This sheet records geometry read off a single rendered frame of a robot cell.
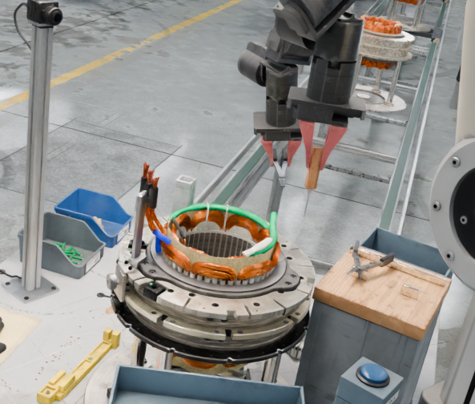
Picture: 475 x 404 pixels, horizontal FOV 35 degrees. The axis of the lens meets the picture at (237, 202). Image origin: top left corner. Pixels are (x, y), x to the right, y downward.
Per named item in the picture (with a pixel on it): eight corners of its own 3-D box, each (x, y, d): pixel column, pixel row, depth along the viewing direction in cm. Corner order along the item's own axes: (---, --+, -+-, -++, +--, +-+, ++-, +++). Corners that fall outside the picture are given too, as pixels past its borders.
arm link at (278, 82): (279, 72, 129) (304, 63, 132) (255, 58, 134) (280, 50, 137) (278, 108, 133) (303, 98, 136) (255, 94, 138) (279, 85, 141)
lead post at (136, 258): (127, 264, 116) (134, 195, 111) (137, 258, 118) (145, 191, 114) (136, 268, 116) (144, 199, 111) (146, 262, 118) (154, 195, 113)
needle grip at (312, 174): (303, 183, 105) (311, 143, 103) (316, 186, 105) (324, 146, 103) (303, 188, 104) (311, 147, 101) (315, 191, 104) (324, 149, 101)
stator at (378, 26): (355, 54, 345) (364, 10, 337) (400, 66, 337) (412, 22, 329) (339, 62, 327) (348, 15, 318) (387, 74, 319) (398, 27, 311)
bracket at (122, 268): (124, 288, 119) (127, 260, 117) (132, 300, 116) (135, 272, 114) (113, 289, 118) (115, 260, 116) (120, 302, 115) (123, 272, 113)
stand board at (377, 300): (350, 254, 143) (353, 244, 142) (448, 290, 136) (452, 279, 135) (311, 298, 126) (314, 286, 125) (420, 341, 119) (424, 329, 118)
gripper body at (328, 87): (287, 98, 103) (297, 45, 100) (362, 111, 103) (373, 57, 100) (285, 111, 97) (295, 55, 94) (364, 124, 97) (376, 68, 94)
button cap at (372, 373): (354, 375, 110) (356, 369, 109) (367, 363, 113) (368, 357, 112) (379, 388, 108) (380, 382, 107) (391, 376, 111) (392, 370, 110)
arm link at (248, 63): (283, 30, 127) (319, 35, 132) (243, 10, 135) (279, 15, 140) (263, 97, 132) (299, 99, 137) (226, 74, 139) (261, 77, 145)
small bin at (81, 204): (133, 227, 195) (136, 201, 192) (112, 250, 183) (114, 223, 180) (75, 212, 198) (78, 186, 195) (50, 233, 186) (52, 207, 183)
